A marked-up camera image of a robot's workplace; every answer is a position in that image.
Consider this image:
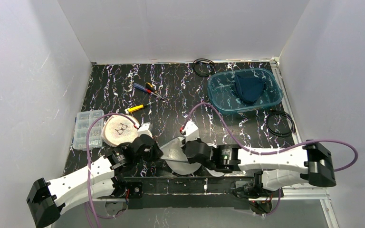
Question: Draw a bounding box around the white mesh bag blue trim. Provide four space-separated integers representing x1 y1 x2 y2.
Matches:
160 137 225 177

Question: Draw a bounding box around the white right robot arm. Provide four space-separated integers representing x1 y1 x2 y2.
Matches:
182 139 336 199

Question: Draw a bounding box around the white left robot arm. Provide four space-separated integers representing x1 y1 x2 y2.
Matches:
26 134 163 228

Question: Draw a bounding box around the white mesh bag tan trim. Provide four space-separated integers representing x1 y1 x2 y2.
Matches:
101 115 140 147

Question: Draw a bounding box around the dark blue bra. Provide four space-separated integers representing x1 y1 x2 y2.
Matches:
234 75 265 104

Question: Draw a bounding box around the clear plastic screw box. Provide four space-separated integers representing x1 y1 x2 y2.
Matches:
72 110 104 151

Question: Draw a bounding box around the teal plastic bin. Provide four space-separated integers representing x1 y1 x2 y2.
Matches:
207 68 283 114

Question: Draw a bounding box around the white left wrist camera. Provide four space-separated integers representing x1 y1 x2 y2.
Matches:
137 122 153 138

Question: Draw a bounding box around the yellow handled screwdriver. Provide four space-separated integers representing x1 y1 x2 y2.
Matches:
126 102 153 113

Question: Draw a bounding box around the blue handled screwdriver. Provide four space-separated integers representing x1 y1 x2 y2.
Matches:
133 83 156 96

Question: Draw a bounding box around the black orange handled screwdriver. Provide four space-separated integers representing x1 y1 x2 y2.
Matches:
145 82 162 99

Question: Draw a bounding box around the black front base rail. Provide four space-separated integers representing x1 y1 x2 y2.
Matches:
94 176 284 209

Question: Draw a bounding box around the black cable coil back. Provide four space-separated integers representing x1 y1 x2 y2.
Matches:
192 58 216 78

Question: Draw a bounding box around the black cable coil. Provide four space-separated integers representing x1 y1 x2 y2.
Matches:
192 58 216 78
266 111 296 138

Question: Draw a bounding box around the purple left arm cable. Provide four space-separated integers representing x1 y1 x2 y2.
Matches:
84 113 141 228

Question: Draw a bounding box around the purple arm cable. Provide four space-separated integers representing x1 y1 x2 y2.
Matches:
84 113 141 228
180 102 359 218

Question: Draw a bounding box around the black cable coil right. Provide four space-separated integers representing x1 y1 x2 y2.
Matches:
266 111 296 138

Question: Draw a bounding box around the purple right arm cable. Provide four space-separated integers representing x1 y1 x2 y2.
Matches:
180 102 359 218

